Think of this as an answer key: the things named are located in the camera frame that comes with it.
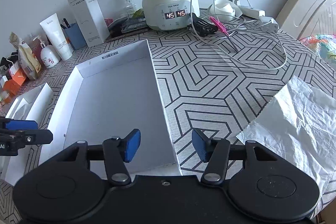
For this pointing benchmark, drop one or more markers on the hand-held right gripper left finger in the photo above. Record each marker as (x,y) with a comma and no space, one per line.
(132,146)

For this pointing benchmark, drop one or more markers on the beige snack bag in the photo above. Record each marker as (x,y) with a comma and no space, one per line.
(27,58)

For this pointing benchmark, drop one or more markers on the white pump bottle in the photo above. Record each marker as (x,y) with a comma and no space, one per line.
(49,56)

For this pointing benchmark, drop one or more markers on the white charger adapter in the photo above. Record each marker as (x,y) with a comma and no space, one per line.
(270,23)

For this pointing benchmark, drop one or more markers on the crumpled white tissue paper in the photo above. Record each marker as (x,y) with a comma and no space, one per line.
(296,129)

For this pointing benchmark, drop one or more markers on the white tape roll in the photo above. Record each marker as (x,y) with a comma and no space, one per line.
(223,7)

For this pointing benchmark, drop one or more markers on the tall white carton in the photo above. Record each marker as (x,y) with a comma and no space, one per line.
(88,16)

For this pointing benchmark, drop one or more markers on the orange box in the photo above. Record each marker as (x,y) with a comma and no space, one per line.
(17,81)

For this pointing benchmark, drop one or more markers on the black pens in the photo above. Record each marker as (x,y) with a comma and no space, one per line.
(65,23)

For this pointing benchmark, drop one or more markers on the large white cardboard box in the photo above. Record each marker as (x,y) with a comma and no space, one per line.
(113,108)

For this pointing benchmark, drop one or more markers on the blue pen holder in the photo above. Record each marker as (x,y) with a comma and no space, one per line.
(76,36)

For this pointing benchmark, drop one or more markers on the patterned desktop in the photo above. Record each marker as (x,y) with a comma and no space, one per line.
(210,82)

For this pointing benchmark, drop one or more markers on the black hair clip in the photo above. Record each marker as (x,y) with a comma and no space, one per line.
(203,27)

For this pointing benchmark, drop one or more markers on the colourful knitted blanket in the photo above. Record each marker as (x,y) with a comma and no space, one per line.
(321,43)

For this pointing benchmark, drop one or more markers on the white box lid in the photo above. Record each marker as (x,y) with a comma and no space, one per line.
(34,103)

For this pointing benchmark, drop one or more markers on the white cosmetic tube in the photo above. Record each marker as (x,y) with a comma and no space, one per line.
(56,37)

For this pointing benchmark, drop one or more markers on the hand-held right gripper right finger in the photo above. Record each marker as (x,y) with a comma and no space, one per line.
(199,146)

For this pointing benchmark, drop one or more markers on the clear spray bottle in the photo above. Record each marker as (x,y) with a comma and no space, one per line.
(130,7)

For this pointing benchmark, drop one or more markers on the beige bed headboard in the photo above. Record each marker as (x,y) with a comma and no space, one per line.
(307,3)

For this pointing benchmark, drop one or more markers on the pink scissors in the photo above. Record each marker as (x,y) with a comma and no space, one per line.
(218,24)

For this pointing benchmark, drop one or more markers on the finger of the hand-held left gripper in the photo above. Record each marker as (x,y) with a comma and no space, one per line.
(22,125)
(34,137)

